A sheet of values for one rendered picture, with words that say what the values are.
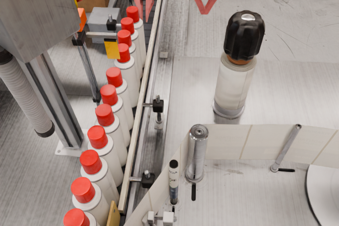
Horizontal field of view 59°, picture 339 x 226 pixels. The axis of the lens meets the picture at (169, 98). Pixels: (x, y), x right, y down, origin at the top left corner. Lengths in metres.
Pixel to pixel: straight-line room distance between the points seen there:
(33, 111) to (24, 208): 0.35
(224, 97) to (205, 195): 0.25
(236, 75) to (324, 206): 0.34
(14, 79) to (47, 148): 0.43
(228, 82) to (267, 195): 0.27
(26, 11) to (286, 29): 1.02
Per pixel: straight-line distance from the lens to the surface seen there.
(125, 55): 0.72
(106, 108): 0.60
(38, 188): 0.85
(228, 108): 0.80
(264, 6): 1.35
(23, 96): 0.52
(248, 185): 0.75
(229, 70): 0.71
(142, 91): 0.84
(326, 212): 0.77
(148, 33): 1.09
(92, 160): 0.54
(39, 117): 0.56
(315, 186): 0.78
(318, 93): 0.97
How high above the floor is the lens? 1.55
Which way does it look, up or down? 51 degrees down
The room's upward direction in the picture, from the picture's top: 1 degrees counter-clockwise
